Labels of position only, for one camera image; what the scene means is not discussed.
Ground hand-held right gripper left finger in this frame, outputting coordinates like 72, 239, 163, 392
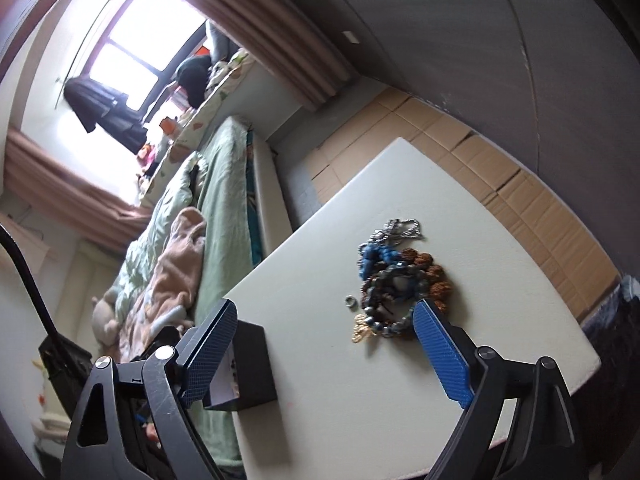
60, 299, 238, 480

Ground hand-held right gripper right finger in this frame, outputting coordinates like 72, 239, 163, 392
412, 297, 582, 480

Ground black jewelry box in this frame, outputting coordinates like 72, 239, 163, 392
202, 320, 279, 412

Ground dark grey bead bracelet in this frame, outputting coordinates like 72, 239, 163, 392
361, 305, 416, 341

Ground jewellery and bead bracelets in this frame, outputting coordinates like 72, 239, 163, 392
400, 247, 454, 302

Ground gold butterfly brooch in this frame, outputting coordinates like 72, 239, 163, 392
351, 313, 377, 344

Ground grey green bead bracelet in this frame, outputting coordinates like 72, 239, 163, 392
367, 262, 432, 306

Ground blue bead bracelet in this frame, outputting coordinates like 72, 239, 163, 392
358, 240, 402, 281

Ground silver chain necklace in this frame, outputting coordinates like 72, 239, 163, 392
382, 217, 426, 247

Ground beige plush toy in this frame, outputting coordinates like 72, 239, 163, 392
91, 296, 122, 349

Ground pink fleece blanket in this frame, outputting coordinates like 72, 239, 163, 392
117, 207, 208, 361

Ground bed with green sheet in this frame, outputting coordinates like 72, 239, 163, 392
190, 115, 297, 467

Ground light green quilt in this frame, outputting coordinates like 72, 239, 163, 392
107, 152, 208, 321

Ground flattened cardboard sheets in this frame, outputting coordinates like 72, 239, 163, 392
300, 85, 622, 322

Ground dark cloth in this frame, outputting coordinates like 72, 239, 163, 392
582, 274, 640, 392

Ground pink curtain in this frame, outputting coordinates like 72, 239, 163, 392
112, 0, 361, 112
2, 127, 152, 256

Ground pile of small toys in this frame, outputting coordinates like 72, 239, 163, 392
137, 142, 159, 172

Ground patterned window seat cushion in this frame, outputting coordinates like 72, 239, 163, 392
140, 49, 257, 196

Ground hanging dark clothes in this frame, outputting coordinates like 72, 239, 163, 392
64, 76, 147, 154

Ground black bag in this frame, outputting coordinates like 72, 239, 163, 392
175, 55, 214, 106

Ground grey pillow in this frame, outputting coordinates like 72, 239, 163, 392
205, 20, 237, 64

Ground window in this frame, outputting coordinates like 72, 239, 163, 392
65, 0, 211, 111

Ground black cable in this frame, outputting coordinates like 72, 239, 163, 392
0, 222, 62, 341

